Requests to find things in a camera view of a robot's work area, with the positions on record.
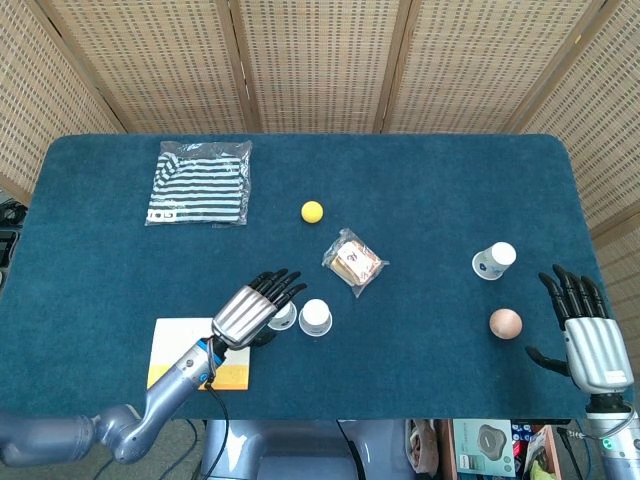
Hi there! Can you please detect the woven wicker screen panel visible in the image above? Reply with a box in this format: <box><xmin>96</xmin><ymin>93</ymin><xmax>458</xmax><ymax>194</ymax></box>
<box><xmin>519</xmin><ymin>0</ymin><xmax>640</xmax><ymax>326</ymax></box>
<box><xmin>37</xmin><ymin>0</ymin><xmax>261</xmax><ymax>135</ymax></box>
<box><xmin>382</xmin><ymin>0</ymin><xmax>614</xmax><ymax>135</ymax></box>
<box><xmin>0</xmin><ymin>0</ymin><xmax>127</xmax><ymax>207</ymax></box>
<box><xmin>229</xmin><ymin>0</ymin><xmax>414</xmax><ymax>135</ymax></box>

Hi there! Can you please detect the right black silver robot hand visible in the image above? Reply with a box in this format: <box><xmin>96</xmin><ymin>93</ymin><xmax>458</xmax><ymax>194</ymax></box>
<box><xmin>525</xmin><ymin>264</ymin><xmax>635</xmax><ymax>395</ymax></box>

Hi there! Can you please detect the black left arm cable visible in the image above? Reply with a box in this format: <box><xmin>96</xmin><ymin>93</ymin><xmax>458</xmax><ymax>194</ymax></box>
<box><xmin>203</xmin><ymin>382</ymin><xmax>231</xmax><ymax>424</ymax></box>

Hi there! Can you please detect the brown crumpled bag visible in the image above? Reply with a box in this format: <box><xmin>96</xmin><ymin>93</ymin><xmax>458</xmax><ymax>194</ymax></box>
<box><xmin>407</xmin><ymin>418</ymin><xmax>442</xmax><ymax>479</ymax></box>

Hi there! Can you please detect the striped shirt in plastic bag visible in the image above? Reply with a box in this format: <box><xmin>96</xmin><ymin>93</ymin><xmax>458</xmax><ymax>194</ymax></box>
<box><xmin>144</xmin><ymin>139</ymin><xmax>253</xmax><ymax>229</ymax></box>

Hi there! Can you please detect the wrapped bread snack pack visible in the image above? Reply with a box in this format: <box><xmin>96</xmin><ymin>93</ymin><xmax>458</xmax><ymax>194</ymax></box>
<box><xmin>322</xmin><ymin>228</ymin><xmax>391</xmax><ymax>299</ymax></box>

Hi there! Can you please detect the blue printed package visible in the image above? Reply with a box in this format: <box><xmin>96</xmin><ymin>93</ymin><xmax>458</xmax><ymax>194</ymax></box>
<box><xmin>512</xmin><ymin>422</ymin><xmax>535</xmax><ymax>451</ymax></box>

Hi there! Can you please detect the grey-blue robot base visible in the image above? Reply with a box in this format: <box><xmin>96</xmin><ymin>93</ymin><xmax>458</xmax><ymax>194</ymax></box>
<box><xmin>199</xmin><ymin>418</ymin><xmax>416</xmax><ymax>480</ymax></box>

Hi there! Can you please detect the teal product box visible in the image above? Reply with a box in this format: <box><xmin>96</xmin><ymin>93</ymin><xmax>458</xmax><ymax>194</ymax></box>
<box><xmin>452</xmin><ymin>418</ymin><xmax>516</xmax><ymax>476</ymax></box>

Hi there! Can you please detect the white floral paper cup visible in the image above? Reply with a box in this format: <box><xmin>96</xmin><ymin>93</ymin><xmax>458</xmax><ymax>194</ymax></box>
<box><xmin>471</xmin><ymin>241</ymin><xmax>518</xmax><ymax>282</ymax></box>
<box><xmin>298</xmin><ymin>298</ymin><xmax>334</xmax><ymax>337</ymax></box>
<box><xmin>267</xmin><ymin>301</ymin><xmax>298</xmax><ymax>332</ymax></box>

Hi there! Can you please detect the brown wooden egg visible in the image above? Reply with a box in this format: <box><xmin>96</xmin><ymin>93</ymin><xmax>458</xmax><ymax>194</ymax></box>
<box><xmin>488</xmin><ymin>308</ymin><xmax>524</xmax><ymax>342</ymax></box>

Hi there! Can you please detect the black equipment with cables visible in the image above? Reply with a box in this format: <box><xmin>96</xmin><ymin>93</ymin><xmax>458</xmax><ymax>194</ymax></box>
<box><xmin>0</xmin><ymin>197</ymin><xmax>29</xmax><ymax>274</ymax></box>

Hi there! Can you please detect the brown wooden crate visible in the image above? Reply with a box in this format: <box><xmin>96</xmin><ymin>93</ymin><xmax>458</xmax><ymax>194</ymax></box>
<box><xmin>438</xmin><ymin>418</ymin><xmax>562</xmax><ymax>480</ymax></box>

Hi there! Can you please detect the blue carpet table mat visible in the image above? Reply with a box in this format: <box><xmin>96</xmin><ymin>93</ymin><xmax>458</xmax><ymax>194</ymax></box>
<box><xmin>0</xmin><ymin>133</ymin><xmax>609</xmax><ymax>420</ymax></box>

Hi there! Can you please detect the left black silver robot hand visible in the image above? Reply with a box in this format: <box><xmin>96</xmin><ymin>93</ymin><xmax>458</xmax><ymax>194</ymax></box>
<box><xmin>211</xmin><ymin>268</ymin><xmax>309</xmax><ymax>351</ymax></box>

